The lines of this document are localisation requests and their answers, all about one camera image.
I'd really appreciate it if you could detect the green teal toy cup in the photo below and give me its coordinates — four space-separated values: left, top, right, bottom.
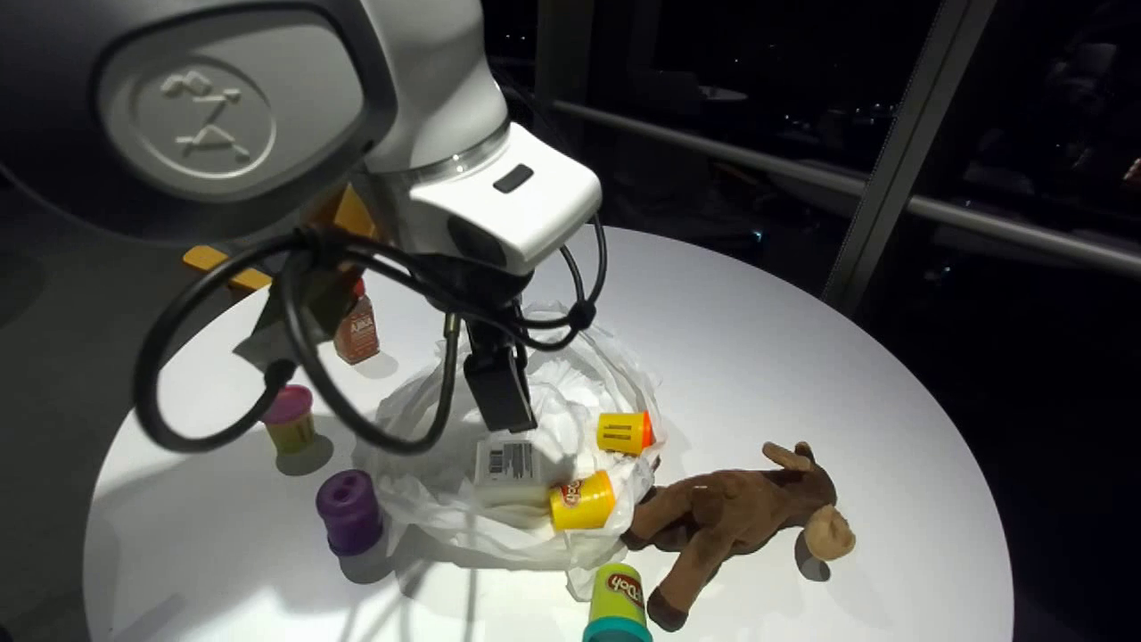
581 560 657 642

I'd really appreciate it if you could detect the white plastic bag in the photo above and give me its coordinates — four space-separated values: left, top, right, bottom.
353 334 681 598

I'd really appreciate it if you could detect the brown plush moose toy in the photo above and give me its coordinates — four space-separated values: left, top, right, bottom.
617 439 858 635

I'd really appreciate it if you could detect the wrist camera on wooden mount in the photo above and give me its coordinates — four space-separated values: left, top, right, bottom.
228 183 386 372

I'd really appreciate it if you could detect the orange yellow toy cup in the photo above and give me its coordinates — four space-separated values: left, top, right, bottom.
593 406 659 458

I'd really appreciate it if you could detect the grey horizontal window rail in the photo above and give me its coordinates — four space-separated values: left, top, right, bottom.
550 100 1141 280

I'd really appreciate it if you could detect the red lid spice jar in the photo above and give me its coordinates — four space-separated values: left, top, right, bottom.
330 280 386 366

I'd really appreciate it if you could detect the purple toy cup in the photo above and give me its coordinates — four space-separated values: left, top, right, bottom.
315 467 388 560

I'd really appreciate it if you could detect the grey window frame post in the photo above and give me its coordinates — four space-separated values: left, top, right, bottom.
822 0 1001 314

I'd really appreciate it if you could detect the wooden chair armrest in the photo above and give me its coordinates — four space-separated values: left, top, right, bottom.
178 242 279 296

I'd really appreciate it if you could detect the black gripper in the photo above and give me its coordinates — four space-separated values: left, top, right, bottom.
412 250 543 434

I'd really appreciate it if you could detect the pink lid toy cup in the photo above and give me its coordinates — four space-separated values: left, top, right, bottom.
261 382 325 467

